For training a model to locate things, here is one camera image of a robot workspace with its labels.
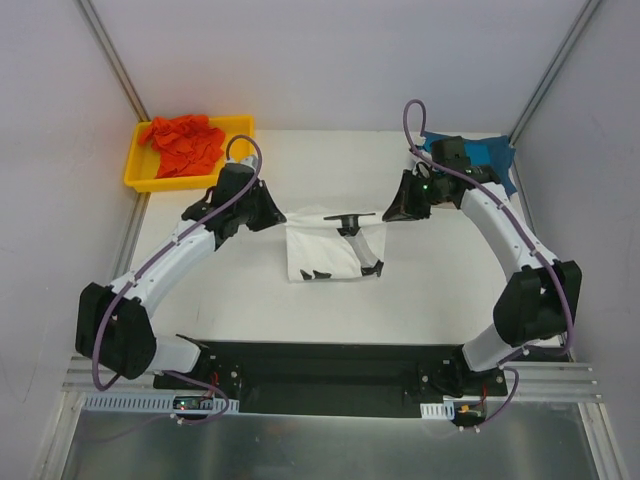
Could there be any white t shirt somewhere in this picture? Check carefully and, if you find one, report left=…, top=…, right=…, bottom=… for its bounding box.
left=285, top=212, right=387, bottom=283

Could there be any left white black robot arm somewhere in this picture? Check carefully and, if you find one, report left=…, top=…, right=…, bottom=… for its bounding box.
left=75, top=155, right=286, bottom=389

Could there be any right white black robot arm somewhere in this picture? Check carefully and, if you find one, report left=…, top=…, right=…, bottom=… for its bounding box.
left=383, top=137, right=582, bottom=397

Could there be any folded blue t shirt stack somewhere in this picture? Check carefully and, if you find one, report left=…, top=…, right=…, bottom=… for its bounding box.
left=408, top=132, right=516, bottom=207

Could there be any orange t shirt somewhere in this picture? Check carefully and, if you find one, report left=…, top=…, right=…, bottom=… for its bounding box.
left=138, top=115, right=226, bottom=179

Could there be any yellow plastic bin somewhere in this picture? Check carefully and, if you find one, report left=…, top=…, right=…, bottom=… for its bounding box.
left=123, top=114, right=256, bottom=194

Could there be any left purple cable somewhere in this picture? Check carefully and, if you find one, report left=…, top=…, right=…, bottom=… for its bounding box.
left=92, top=134, right=265, bottom=426

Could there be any purple cable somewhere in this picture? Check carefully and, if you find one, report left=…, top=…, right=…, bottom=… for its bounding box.
left=92, top=134, right=265, bottom=426
left=402, top=99, right=574, bottom=439

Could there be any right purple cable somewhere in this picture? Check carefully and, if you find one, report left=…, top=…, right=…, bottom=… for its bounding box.
left=402, top=99, right=574, bottom=439

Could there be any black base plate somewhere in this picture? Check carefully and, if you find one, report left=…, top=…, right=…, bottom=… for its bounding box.
left=149, top=339, right=574, bottom=416

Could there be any right grey cable duct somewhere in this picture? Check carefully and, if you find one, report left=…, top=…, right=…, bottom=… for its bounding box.
left=420, top=401, right=455, bottom=421

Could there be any grey cable duct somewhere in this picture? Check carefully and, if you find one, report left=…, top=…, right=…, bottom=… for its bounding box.
left=84, top=393, right=239, bottom=415
left=420, top=401, right=455, bottom=421

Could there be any front aluminium rail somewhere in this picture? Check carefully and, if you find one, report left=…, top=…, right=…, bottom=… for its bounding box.
left=61, top=355, right=604, bottom=403

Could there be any right aluminium frame post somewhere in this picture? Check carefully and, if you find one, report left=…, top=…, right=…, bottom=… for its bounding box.
left=508, top=0, right=604, bottom=145

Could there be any aluminium frame post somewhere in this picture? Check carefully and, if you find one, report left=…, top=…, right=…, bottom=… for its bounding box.
left=74, top=0, right=150, bottom=122
left=508, top=0, right=604, bottom=145

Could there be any left grey cable duct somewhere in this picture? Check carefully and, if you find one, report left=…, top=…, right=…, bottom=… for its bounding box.
left=84, top=393, right=239, bottom=415

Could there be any left aluminium frame post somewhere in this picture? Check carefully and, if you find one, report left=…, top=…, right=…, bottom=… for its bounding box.
left=74, top=0, right=150, bottom=122

